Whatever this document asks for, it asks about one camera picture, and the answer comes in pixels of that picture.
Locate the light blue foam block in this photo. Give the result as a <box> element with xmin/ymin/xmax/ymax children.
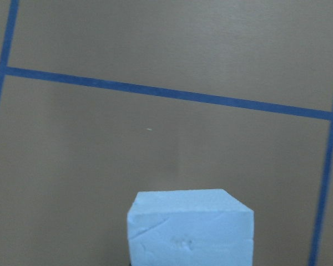
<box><xmin>127</xmin><ymin>189</ymin><xmax>254</xmax><ymax>265</ymax></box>

